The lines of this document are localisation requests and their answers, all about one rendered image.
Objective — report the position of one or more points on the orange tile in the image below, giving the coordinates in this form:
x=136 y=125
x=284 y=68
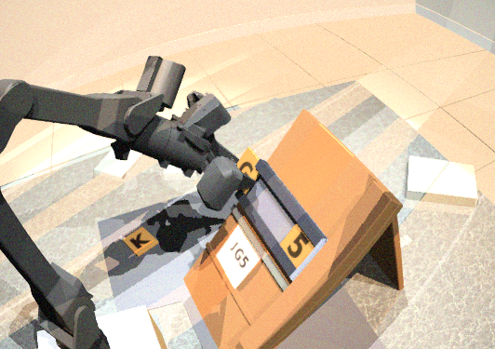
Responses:
x=140 y=241
x=247 y=164
x=297 y=245

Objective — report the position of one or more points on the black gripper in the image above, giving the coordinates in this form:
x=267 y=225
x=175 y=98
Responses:
x=221 y=175

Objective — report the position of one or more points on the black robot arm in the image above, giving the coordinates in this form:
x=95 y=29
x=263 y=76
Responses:
x=65 y=310

